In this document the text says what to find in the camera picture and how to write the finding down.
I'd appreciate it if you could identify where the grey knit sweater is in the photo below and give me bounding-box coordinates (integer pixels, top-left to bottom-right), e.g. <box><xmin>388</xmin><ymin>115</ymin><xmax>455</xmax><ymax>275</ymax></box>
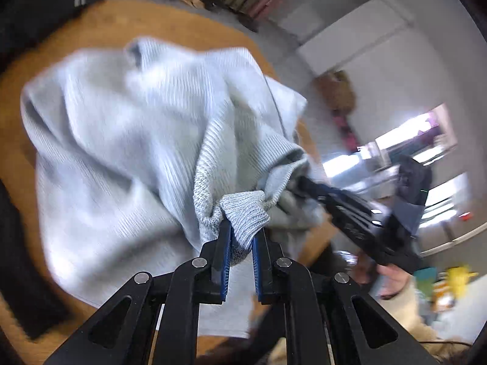
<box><xmin>20</xmin><ymin>36</ymin><xmax>329</xmax><ymax>338</ymax></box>

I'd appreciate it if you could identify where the beige sleeved forearm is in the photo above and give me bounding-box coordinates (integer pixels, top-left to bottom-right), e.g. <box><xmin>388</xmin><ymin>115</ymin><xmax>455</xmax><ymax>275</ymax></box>
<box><xmin>378</xmin><ymin>278</ymin><xmax>470</xmax><ymax>364</ymax></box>

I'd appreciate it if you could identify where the person's right hand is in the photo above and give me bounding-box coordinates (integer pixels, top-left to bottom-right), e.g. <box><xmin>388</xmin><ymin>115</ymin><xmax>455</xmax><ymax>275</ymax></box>
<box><xmin>353</xmin><ymin>252</ymin><xmax>412</xmax><ymax>299</ymax></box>

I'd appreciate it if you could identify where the brown camouflage bag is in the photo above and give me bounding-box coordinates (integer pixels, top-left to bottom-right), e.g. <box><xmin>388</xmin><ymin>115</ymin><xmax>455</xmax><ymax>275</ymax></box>
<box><xmin>314</xmin><ymin>70</ymin><xmax>356</xmax><ymax>115</ymax></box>

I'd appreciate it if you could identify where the black garment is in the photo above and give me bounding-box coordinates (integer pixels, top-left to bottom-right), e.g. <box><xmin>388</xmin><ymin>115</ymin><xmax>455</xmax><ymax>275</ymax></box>
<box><xmin>1</xmin><ymin>0</ymin><xmax>102</xmax><ymax>70</ymax></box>

